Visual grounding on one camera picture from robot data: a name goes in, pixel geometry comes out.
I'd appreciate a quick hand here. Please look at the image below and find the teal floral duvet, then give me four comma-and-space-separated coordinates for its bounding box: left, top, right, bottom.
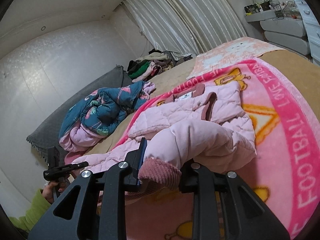
59, 81, 156, 153

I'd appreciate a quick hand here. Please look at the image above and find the pile of folded clothes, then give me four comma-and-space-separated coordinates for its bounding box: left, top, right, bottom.
126, 49, 193, 82

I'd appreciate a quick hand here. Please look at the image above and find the tan bed sheet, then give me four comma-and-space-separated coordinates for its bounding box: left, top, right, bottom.
85, 50, 320, 155

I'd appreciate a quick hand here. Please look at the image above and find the white drawer dresser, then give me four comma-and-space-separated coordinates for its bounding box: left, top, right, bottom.
295, 0, 320, 66

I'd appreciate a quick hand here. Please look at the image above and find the grey upholstered headboard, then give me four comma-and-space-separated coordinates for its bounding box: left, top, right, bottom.
26, 65, 132, 162

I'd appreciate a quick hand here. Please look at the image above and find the clutter on vanity desk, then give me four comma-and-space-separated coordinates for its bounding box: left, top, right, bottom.
244, 0, 302, 22

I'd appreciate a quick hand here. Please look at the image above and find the white striped curtain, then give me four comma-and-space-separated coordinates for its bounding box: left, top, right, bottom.
123, 0, 247, 58

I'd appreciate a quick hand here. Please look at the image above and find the peach white patterned blanket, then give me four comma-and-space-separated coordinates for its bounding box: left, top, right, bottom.
188, 37, 282, 79

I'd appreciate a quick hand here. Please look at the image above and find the pink cartoon fleece blanket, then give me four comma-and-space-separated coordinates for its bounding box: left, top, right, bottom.
64, 58, 320, 240

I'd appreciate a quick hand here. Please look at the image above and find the pink quilted jacket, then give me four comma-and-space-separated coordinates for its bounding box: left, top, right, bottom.
75, 81, 257, 200

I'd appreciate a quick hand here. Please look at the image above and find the green sleeved left forearm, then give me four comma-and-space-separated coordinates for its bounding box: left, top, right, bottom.
9, 189, 51, 233

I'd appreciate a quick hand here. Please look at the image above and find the person's left hand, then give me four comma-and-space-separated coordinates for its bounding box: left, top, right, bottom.
42, 172, 76, 204

